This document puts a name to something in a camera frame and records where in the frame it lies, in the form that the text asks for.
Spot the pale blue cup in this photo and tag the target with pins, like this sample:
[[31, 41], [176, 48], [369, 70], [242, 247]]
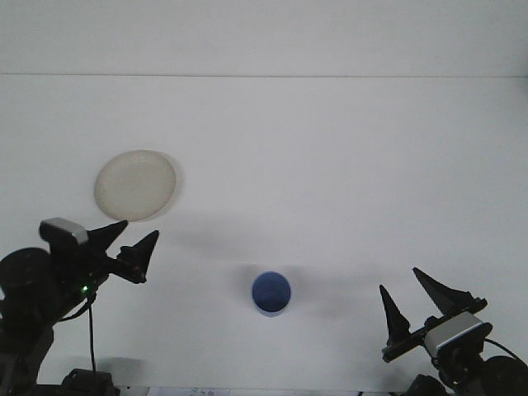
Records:
[[270, 293]]

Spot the pale round plate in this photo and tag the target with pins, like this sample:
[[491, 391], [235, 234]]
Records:
[[136, 185]]

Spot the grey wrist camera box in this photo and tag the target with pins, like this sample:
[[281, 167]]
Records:
[[64, 231], [453, 332]]

